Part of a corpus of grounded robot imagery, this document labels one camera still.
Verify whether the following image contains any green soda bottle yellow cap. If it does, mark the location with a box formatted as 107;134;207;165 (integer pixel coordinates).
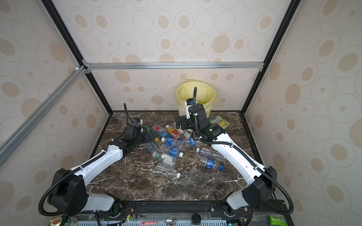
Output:
144;126;160;143

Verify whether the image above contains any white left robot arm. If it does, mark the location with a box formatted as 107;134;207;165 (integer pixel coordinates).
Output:
38;118;148;217

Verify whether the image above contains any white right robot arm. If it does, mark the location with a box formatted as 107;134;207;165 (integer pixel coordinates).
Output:
175;99;277;210

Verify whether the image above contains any white ribbed waste bin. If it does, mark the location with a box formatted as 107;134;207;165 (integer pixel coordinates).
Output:
177;105;213;117

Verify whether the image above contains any clear square bottle green label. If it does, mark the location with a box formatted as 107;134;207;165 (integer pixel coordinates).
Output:
180;129;191;140

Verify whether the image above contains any orange juice bottle red label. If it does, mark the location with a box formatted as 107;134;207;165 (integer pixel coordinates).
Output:
166;125;181;139

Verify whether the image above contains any blue label bottle white cap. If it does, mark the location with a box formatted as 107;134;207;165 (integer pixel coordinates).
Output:
161;137;184;149

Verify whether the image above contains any green Fox's candy bag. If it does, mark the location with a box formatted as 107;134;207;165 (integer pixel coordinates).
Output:
209;115;231;130

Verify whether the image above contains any Pepsi label clear bottle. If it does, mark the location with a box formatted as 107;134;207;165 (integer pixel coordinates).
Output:
184;137;203;147

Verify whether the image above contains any soda water bottle blue label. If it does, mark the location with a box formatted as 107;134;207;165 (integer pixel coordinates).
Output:
159;144;184;158

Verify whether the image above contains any clear bottle green band label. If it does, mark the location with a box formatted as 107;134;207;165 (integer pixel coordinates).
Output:
152;152;177;167

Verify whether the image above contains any clear bottle dark label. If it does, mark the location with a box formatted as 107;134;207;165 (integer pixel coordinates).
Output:
196;147;226;162

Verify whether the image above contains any crumpled clear plastic bottle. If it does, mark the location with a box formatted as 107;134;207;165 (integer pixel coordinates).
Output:
156;164;181;180

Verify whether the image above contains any green beer can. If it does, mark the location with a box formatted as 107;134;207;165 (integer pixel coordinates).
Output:
48;215;76;226

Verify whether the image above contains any green packet bottom right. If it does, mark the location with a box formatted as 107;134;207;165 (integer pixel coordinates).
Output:
269;214;287;226

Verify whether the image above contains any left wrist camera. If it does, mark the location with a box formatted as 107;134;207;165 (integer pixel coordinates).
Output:
133;118;143;125

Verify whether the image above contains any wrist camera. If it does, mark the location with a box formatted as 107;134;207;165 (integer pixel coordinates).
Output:
133;118;143;125
185;98;194;119

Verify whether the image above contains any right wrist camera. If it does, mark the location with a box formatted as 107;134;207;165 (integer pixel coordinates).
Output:
185;98;194;119

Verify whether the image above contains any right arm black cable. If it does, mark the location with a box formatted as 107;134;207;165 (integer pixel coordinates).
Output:
192;86;295;215

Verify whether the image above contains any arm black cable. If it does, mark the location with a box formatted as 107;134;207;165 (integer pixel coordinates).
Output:
192;86;295;215
38;103;136;217

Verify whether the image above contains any horizontal aluminium rail back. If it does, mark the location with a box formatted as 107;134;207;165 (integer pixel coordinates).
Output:
85;62;264;70

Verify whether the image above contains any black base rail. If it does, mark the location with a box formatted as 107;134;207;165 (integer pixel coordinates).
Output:
76;199;295;226

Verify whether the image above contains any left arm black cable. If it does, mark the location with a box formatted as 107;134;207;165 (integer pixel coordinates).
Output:
38;103;136;217

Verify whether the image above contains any diagonal aluminium rail left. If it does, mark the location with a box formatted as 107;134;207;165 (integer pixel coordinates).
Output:
1;66;86;165

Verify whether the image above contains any black right corner post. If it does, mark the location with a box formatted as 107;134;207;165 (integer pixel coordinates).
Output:
240;0;301;116

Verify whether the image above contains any black corner frame post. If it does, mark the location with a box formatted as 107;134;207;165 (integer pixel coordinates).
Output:
41;0;113;115

